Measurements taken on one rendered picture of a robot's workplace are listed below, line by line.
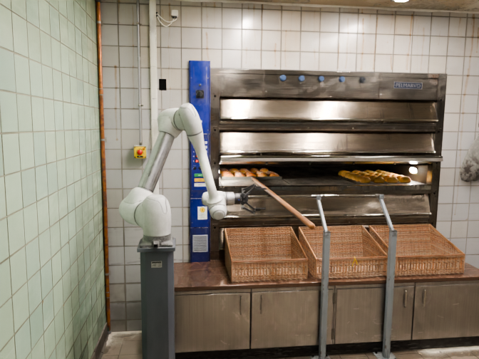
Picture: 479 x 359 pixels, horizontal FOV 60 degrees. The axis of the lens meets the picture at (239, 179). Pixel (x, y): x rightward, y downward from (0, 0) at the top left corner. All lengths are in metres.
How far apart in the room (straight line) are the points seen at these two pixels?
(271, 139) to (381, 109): 0.94
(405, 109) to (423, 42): 0.55
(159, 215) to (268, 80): 1.54
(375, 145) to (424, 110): 0.51
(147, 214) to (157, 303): 0.50
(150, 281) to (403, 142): 2.35
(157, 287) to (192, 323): 0.69
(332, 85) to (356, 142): 0.51
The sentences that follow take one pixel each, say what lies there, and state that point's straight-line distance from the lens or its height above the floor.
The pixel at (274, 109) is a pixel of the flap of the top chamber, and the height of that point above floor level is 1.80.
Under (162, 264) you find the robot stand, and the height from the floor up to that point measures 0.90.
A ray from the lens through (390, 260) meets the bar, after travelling 3.17.
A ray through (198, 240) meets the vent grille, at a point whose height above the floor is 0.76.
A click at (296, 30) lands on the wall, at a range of 3.46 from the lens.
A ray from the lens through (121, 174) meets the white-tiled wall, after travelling 3.35.
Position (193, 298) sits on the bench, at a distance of 2.98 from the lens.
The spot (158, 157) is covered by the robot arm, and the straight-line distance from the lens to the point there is 2.57.
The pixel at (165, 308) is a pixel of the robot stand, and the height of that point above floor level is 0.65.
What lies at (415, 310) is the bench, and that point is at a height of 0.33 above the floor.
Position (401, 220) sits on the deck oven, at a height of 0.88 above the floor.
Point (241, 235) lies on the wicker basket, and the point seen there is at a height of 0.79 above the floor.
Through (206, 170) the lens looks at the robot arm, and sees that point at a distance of 2.57.
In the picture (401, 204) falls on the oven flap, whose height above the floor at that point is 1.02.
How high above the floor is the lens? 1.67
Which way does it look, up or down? 7 degrees down
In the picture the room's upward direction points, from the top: 1 degrees clockwise
